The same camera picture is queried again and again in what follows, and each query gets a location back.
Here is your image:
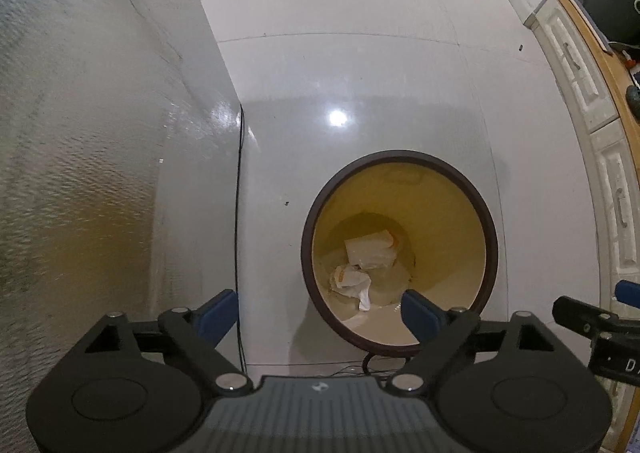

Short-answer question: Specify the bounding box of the white paper bag trash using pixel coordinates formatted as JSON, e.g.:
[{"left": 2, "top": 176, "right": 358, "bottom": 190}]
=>
[{"left": 345, "top": 230, "right": 401, "bottom": 270}]

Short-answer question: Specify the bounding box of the black power cable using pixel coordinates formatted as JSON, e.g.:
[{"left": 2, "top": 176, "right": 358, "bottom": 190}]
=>
[{"left": 233, "top": 102, "right": 250, "bottom": 376}]

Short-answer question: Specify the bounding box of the low white wood-top cabinet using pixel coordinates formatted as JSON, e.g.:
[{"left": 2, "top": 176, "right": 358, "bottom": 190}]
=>
[{"left": 523, "top": 0, "right": 640, "bottom": 451}]

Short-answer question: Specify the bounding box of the white paper wrapper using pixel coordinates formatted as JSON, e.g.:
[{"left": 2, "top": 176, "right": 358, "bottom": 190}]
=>
[{"left": 330, "top": 265, "right": 371, "bottom": 312}]

